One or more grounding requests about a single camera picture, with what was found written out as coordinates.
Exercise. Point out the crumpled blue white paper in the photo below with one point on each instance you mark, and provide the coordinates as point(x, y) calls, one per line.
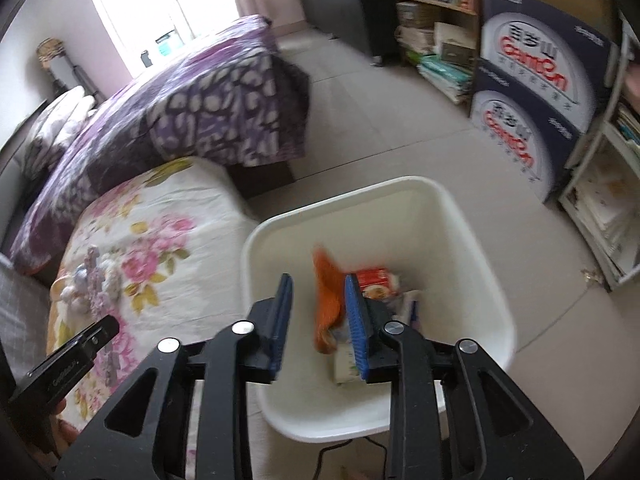
point(82, 275)

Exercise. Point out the wooden bookshelf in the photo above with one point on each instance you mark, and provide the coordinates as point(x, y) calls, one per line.
point(440, 4)

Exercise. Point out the black storage bench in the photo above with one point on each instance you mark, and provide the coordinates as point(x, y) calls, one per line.
point(350, 20)

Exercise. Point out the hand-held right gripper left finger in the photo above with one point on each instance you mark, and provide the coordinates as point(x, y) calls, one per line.
point(280, 325)

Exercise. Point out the crumpled white tissue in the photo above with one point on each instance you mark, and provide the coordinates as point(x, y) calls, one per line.
point(67, 296)

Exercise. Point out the stack of flat books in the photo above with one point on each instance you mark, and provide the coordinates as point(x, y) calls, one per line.
point(445, 77)

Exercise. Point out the window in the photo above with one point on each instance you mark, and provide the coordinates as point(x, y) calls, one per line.
point(150, 0)

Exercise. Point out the folded white quilt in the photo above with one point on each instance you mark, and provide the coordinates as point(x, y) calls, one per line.
point(72, 105)

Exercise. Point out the grey striped cloth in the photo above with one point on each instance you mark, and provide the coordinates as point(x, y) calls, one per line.
point(20, 310)

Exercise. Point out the white plastic bin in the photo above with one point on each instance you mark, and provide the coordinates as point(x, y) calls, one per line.
point(440, 240)

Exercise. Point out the floral tablecloth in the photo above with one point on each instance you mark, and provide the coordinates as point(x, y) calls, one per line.
point(200, 220)

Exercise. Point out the red packet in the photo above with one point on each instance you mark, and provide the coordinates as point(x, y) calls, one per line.
point(377, 280)

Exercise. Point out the teal container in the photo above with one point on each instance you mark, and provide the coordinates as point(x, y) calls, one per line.
point(167, 44)

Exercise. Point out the purple patterned bed blanket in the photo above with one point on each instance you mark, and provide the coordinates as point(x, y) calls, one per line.
point(175, 110)

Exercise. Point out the orange wrapper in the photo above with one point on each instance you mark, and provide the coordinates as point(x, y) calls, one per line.
point(327, 300)

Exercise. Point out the stacked white pillows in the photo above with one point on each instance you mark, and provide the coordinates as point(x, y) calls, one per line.
point(45, 140)

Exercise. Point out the person's left hand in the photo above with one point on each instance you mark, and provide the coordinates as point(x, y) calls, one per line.
point(67, 435)

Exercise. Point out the blue white label packet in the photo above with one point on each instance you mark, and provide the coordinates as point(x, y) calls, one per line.
point(411, 310)

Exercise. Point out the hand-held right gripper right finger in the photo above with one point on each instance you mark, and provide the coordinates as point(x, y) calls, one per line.
point(356, 330)

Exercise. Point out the white shelf unit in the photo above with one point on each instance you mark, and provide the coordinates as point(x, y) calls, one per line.
point(610, 200)

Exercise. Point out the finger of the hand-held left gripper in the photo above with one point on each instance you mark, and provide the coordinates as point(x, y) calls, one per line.
point(65, 365)

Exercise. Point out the blue white cardboard box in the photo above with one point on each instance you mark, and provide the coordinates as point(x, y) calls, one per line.
point(540, 55)
point(520, 145)

